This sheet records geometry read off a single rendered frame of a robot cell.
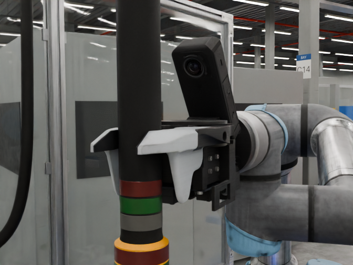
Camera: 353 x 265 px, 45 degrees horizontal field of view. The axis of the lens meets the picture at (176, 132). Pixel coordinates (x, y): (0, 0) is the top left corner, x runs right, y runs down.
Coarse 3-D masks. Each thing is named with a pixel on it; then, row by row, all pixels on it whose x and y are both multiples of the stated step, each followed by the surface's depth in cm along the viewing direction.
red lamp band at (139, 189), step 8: (120, 184) 32; (128, 184) 32; (136, 184) 32; (144, 184) 32; (152, 184) 32; (160, 184) 33; (120, 192) 33; (128, 192) 32; (136, 192) 32; (144, 192) 32; (152, 192) 32; (160, 192) 33
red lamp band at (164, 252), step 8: (168, 248) 33; (120, 256) 32; (128, 256) 31; (136, 256) 31; (144, 256) 31; (152, 256) 32; (160, 256) 32; (168, 256) 33; (128, 264) 32; (136, 264) 31; (144, 264) 31; (152, 264) 32
